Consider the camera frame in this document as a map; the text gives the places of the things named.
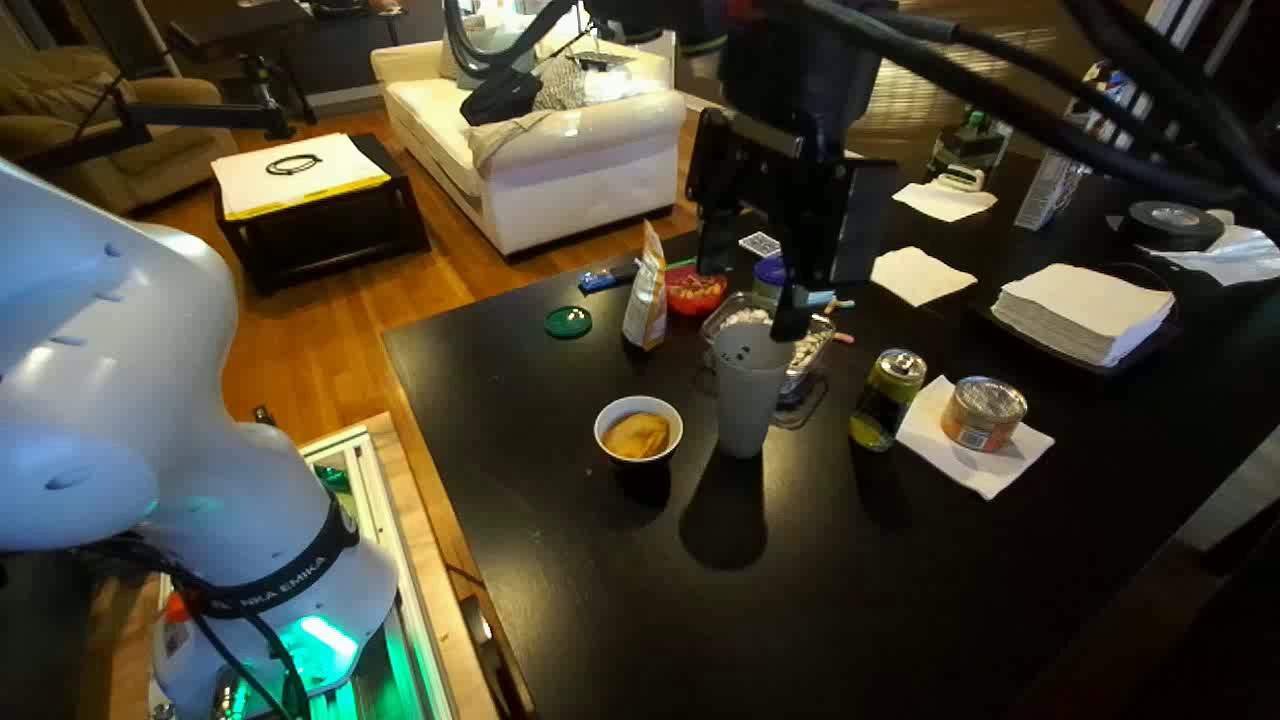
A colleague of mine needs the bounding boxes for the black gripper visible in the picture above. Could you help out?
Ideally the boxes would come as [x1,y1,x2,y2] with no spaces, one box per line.
[691,109,857,342]

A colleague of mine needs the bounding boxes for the red bowl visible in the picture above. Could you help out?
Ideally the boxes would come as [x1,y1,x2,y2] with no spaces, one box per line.
[661,262,737,320]

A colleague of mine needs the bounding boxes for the small white bowl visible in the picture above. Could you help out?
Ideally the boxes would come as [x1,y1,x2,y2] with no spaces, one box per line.
[590,392,689,469]

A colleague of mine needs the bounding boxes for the jar with blue lid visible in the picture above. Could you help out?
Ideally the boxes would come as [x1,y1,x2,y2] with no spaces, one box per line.
[747,252,794,305]

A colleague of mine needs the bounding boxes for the blue snack bar wrapper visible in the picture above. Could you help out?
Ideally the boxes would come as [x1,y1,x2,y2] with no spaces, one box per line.
[577,260,645,296]

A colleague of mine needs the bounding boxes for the white paper napkin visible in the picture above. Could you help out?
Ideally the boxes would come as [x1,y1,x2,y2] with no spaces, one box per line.
[890,172,1001,226]
[867,243,982,310]

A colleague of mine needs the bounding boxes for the white sofa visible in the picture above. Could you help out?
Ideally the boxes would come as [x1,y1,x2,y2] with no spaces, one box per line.
[367,28,691,260]

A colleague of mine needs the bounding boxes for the green round lid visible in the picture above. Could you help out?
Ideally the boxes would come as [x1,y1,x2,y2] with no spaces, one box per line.
[542,300,597,342]

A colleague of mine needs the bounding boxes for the green soda can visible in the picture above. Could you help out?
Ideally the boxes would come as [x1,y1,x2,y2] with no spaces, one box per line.
[847,342,934,455]

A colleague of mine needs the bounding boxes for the yellow chips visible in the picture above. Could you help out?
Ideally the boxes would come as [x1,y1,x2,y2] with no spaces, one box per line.
[605,410,673,460]

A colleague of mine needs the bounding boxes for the white plastic bag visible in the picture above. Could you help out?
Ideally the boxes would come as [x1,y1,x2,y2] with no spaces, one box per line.
[538,42,639,111]

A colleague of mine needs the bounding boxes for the black bag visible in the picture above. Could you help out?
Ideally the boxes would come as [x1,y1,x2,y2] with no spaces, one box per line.
[455,58,547,131]

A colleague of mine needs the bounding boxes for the printed cardboard carton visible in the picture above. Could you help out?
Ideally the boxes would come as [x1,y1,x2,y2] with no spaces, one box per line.
[1014,55,1135,236]

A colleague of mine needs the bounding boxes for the glass jar on napkin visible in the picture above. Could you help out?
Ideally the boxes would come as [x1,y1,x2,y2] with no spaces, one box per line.
[894,373,1062,503]

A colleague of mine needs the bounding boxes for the stack of white napkins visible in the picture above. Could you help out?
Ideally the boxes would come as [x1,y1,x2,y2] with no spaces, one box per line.
[989,260,1179,373]

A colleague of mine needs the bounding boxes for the black tape roll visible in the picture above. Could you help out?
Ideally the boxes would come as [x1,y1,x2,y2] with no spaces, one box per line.
[1120,195,1229,254]

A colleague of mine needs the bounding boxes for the crumpled white cloth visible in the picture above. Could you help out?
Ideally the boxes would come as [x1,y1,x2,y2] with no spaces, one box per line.
[1174,217,1280,293]

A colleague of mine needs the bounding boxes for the brown armchair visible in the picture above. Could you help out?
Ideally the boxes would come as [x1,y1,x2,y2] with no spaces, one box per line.
[0,42,242,217]

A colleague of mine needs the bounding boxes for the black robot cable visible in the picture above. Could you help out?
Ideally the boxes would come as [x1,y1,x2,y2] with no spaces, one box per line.
[755,0,1280,224]

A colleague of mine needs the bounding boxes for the black strap loop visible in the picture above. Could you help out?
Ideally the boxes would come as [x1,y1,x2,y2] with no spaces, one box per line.
[261,147,327,178]

